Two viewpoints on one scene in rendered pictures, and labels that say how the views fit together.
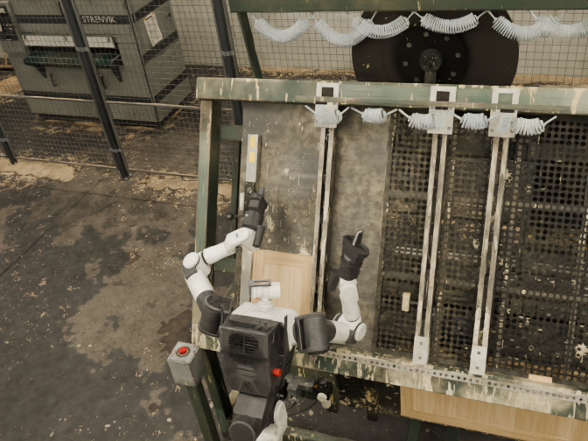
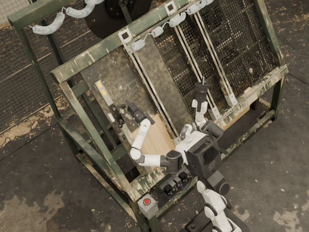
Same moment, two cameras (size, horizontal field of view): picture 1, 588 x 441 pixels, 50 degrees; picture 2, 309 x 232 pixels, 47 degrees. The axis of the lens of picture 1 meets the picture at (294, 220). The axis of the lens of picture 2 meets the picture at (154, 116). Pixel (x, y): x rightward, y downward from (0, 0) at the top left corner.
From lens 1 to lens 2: 2.07 m
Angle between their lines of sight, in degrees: 42
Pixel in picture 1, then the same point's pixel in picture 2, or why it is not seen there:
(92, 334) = not seen: outside the picture
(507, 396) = (245, 104)
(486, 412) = not seen: hidden behind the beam
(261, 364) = (217, 154)
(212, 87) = (65, 71)
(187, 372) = (156, 207)
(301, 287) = (160, 131)
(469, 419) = not seen: hidden behind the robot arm
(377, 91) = (145, 21)
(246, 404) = (213, 179)
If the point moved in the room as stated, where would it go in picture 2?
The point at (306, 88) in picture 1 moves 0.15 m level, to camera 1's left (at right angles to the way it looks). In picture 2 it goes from (114, 40) to (105, 52)
